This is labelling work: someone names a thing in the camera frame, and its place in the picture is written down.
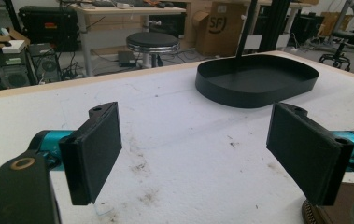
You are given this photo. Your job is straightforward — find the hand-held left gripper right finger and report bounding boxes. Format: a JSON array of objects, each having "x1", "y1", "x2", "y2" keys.
[{"x1": 266, "y1": 102, "x2": 354, "y2": 206}]

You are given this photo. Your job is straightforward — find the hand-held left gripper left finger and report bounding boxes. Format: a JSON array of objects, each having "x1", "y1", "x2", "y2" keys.
[{"x1": 29, "y1": 101, "x2": 123, "y2": 206}]

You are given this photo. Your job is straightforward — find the brass round base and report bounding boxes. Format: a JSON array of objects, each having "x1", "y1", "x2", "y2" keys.
[{"x1": 301, "y1": 199, "x2": 332, "y2": 224}]

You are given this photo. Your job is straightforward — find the black oval tray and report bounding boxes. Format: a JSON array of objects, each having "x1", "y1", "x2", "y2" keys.
[{"x1": 195, "y1": 54, "x2": 320, "y2": 109}]

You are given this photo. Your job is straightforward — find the black computer tower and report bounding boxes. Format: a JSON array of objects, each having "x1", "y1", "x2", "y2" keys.
[
  {"x1": 0, "y1": 47, "x2": 37, "y2": 91},
  {"x1": 28, "y1": 43, "x2": 63, "y2": 84}
]

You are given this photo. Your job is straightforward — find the black office chair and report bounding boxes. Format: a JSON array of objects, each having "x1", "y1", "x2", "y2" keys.
[{"x1": 318, "y1": 29, "x2": 354, "y2": 72}]

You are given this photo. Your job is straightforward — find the round black stool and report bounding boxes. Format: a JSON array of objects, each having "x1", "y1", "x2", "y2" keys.
[{"x1": 125, "y1": 32, "x2": 181, "y2": 68}]

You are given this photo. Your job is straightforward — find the plain cardboard box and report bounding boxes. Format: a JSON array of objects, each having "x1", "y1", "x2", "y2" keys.
[{"x1": 319, "y1": 11, "x2": 354, "y2": 37}]

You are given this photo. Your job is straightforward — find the small white box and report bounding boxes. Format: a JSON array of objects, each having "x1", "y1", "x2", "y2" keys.
[{"x1": 1, "y1": 39, "x2": 26, "y2": 55}]

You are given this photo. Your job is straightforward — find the black equipment case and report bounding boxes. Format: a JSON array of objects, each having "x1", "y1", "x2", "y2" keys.
[{"x1": 18, "y1": 5, "x2": 81, "y2": 52}]

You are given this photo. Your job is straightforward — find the thin black stand pole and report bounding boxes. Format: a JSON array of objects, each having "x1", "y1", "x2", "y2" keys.
[{"x1": 235, "y1": 0, "x2": 259, "y2": 59}]

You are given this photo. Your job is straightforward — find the printed tall cardboard box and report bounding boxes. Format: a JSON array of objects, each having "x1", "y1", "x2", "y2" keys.
[{"x1": 192, "y1": 1, "x2": 249, "y2": 58}]

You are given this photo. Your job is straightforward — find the light wooden desk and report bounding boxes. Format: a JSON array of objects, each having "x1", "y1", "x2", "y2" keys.
[{"x1": 71, "y1": 2, "x2": 188, "y2": 77}]

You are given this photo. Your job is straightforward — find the black metal frame post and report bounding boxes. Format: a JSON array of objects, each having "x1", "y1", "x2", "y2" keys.
[{"x1": 258, "y1": 0, "x2": 291, "y2": 52}]

